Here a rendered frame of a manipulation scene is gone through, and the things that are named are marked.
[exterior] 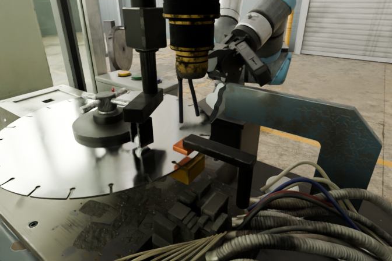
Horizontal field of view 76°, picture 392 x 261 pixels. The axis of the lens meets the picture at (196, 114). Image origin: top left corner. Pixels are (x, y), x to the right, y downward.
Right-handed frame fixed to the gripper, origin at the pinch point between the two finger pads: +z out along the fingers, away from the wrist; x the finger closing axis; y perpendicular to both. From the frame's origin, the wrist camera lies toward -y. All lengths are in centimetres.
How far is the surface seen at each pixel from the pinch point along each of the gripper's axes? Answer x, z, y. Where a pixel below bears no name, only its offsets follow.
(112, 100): 14.3, 11.3, -1.1
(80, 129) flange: 14.0, 17.5, 0.2
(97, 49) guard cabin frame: 4, -1, 51
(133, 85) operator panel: -4.6, 1.6, 31.7
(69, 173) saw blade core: 15.4, 21.3, -8.6
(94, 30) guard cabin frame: 9, -4, 51
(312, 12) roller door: -301, -428, 250
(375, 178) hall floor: -165, -76, -8
